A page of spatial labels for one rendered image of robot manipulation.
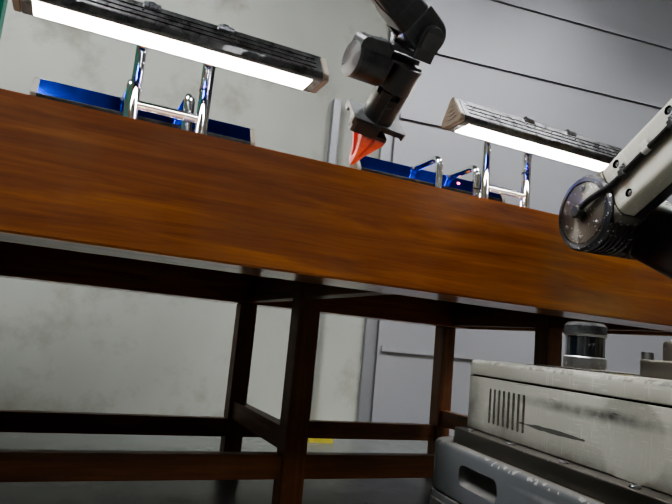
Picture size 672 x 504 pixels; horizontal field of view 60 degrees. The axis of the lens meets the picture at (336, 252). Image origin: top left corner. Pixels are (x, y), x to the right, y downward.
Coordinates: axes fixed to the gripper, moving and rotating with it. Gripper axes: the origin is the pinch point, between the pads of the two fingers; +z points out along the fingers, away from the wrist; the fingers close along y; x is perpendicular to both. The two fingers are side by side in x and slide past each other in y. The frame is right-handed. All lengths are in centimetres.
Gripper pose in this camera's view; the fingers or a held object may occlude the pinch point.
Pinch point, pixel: (352, 159)
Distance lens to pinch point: 107.0
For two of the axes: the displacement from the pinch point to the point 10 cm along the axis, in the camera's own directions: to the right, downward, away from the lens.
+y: -8.8, -2.3, -4.1
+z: -4.4, 7.1, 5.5
